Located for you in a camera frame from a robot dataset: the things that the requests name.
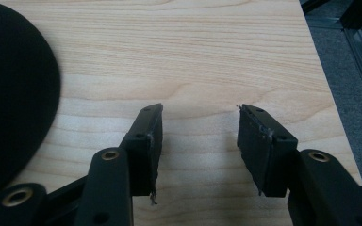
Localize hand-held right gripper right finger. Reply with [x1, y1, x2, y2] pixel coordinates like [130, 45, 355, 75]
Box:
[237, 104, 299, 198]

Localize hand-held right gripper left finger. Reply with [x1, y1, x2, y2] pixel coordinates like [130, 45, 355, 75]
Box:
[119, 103, 164, 205]

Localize round black mat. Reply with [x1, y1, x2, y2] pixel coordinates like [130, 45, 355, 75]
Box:
[0, 0, 61, 202]

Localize black metal frame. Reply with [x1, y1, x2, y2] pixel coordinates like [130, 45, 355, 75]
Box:
[299, 0, 362, 126]

